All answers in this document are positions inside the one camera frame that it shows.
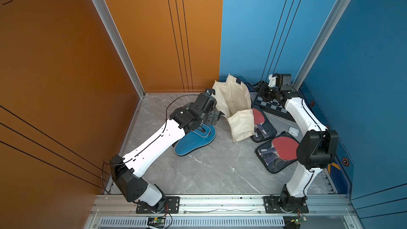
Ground cream canvas tote bag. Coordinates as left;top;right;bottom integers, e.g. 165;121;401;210
213;75;254;143

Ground green circuit board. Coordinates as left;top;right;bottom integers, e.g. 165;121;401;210
290;216;307;227
147;217;166;229

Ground white vent grille strip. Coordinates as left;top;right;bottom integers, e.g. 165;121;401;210
95;216;285;229

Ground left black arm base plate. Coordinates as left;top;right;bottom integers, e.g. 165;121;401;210
136;196;180;215

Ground blue paddle case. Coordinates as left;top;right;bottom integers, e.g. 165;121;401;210
174;124;216;156

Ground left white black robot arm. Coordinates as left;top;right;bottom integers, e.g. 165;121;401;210
107;89;222;212

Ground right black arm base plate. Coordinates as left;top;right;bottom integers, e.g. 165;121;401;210
263;195;309;214

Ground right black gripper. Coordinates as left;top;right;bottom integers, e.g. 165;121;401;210
251;80;282;101

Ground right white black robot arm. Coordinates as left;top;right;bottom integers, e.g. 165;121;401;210
255;73;339;213

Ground black white chess board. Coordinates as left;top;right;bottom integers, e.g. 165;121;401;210
254;95;295;121

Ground right aluminium corner post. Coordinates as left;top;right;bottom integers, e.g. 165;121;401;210
293;0;351;91

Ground right green circuit board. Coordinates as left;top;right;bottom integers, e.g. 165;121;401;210
290;216;307;227

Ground left aluminium corner post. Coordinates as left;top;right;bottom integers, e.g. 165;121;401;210
92;0;145;99

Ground small white case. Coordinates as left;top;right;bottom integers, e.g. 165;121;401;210
288;127;300;137

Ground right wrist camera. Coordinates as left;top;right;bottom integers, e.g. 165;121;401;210
268;74;278;88

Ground aluminium corner post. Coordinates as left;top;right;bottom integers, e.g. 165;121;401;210
92;0;145;99
293;0;351;91

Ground left green circuit board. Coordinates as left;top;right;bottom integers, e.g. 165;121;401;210
147;217;166;229

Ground aluminium mounting rail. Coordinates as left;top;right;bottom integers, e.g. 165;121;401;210
90;194;357;217

